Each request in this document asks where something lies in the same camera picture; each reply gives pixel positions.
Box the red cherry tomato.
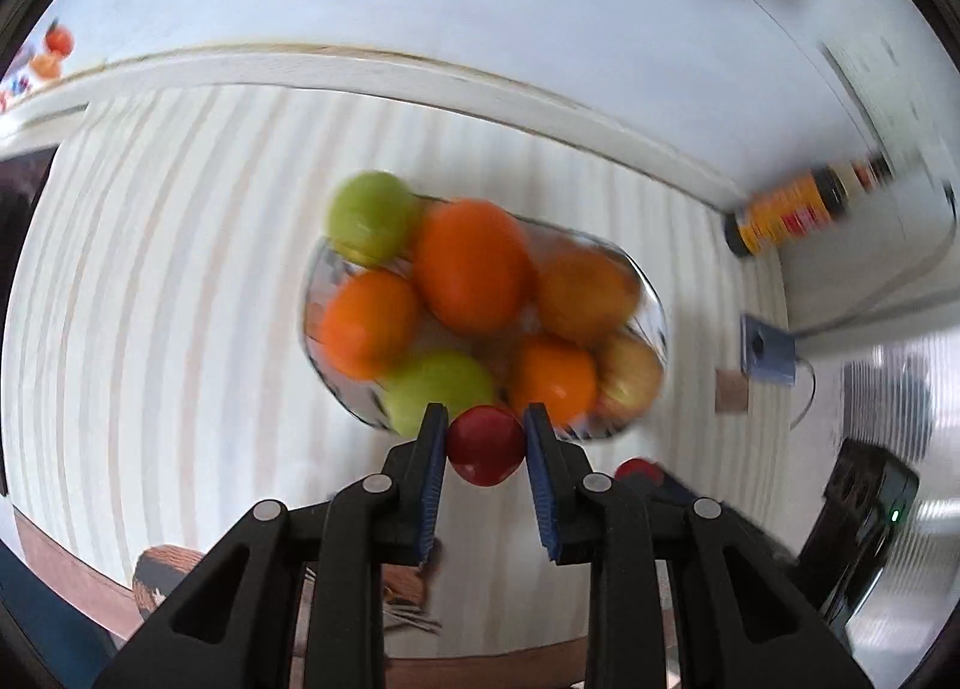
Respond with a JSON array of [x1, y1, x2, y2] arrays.
[[613, 457, 664, 487], [446, 405, 526, 487]]

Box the red-green apple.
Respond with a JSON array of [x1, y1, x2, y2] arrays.
[[594, 331, 664, 423], [535, 245, 643, 348]]

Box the small orange front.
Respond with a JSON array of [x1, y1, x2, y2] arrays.
[[506, 335, 599, 429]]

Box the green apple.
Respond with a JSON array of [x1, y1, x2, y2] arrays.
[[382, 351, 498, 437], [327, 170, 420, 266]]

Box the large orange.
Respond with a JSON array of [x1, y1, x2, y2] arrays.
[[412, 198, 532, 338]]

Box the medium orange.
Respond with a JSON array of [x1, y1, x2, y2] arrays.
[[319, 269, 423, 380]]

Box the brown mat label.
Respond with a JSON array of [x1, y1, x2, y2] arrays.
[[715, 369, 750, 414]]

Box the blue smartphone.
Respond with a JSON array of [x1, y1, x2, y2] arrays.
[[740, 313, 797, 387]]

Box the blue cabinet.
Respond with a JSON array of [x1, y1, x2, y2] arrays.
[[2, 546, 117, 687]]

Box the striped cat table mat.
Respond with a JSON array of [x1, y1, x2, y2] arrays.
[[2, 86, 789, 583]]

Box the soy sauce bottle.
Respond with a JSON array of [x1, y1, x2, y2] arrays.
[[724, 152, 893, 258]]

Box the black gas stove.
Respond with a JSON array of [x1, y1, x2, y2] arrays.
[[0, 148, 55, 317]]

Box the black charging cable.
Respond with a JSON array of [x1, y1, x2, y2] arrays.
[[787, 182, 960, 433]]

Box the white wall socket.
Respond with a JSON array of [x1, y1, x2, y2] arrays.
[[820, 34, 937, 173]]

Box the colourful wall stickers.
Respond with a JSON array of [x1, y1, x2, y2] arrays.
[[0, 19, 75, 112]]

